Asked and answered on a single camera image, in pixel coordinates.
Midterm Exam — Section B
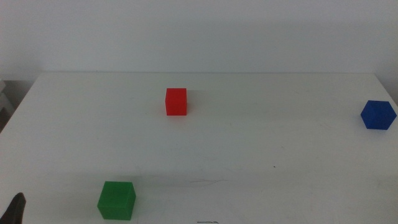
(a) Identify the green cube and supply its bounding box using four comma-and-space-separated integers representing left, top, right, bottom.
96, 180, 137, 222

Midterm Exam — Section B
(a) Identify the blue cube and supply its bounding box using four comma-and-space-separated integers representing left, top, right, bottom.
360, 100, 397, 131

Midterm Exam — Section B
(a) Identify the red cube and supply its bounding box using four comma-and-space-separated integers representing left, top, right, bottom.
165, 88, 188, 116

